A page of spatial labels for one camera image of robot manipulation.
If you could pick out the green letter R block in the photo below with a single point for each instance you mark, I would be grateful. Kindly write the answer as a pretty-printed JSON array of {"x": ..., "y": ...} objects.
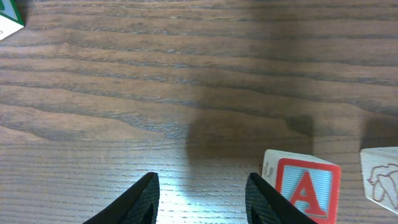
[{"x": 11, "y": 20}]

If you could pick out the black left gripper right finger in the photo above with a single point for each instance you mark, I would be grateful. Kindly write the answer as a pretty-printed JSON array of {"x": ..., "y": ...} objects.
[{"x": 265, "y": 205}]

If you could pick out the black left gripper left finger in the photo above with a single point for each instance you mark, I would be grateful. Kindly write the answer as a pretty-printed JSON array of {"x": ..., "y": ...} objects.
[{"x": 137, "y": 205}]

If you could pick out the red letter A block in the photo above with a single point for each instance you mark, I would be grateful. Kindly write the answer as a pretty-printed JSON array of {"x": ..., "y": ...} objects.
[{"x": 311, "y": 184}]

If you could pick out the red letter I block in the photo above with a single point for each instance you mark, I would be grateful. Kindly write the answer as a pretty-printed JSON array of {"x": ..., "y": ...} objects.
[{"x": 379, "y": 171}]

